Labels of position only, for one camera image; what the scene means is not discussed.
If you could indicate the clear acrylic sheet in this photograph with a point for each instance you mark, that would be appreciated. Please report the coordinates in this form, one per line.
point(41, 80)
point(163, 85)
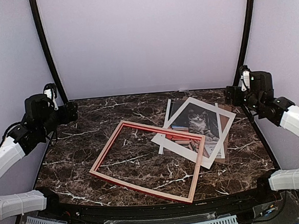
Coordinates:
point(176, 113)

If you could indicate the red wooden picture frame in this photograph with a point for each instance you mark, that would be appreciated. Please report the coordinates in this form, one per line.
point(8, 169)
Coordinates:
point(130, 171)

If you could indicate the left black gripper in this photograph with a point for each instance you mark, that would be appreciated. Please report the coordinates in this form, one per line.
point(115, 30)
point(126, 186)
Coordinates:
point(66, 119)

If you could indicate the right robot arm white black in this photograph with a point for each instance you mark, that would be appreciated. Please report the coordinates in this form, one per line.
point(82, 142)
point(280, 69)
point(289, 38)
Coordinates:
point(256, 94)

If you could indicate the white photo mat board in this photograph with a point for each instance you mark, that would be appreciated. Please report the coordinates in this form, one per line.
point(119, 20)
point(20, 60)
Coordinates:
point(169, 146)

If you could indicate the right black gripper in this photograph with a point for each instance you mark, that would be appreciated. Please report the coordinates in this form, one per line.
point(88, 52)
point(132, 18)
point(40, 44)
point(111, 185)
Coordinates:
point(236, 101)

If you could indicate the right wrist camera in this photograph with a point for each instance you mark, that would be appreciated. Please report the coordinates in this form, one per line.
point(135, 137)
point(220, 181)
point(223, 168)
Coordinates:
point(245, 78)

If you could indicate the black front rail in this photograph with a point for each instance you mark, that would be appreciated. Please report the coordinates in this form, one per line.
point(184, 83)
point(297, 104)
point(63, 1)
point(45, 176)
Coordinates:
point(235, 203)

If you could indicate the left black corner post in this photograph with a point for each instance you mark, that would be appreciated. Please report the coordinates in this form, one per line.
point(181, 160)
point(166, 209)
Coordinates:
point(46, 49)

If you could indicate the cat on books photo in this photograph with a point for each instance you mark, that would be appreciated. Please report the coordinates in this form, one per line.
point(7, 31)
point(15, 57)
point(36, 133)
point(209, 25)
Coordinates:
point(201, 121)

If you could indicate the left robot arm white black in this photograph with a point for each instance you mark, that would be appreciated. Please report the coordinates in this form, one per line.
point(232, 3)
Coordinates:
point(42, 117)

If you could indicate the brown frame backing board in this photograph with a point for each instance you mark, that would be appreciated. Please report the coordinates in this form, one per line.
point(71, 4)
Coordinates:
point(224, 121)

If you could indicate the black corner post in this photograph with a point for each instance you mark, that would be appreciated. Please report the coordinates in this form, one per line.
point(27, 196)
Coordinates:
point(46, 49)
point(245, 40)

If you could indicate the right black corner post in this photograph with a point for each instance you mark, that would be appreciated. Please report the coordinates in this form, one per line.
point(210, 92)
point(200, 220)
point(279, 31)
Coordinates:
point(245, 40)

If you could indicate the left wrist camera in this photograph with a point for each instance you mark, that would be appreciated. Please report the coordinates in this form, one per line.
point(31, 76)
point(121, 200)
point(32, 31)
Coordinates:
point(51, 92)

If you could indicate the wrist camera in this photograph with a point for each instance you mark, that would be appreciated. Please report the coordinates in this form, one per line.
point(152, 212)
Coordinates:
point(245, 78)
point(51, 92)

